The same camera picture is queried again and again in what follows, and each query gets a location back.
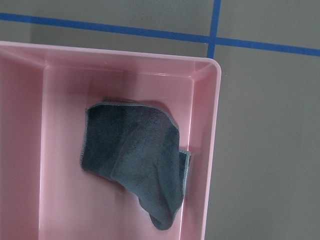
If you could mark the grey wiping cloth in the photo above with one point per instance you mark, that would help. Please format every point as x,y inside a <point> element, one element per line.
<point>138,147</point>

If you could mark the pink plastic bin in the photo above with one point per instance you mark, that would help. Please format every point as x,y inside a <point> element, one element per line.
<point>44,92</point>

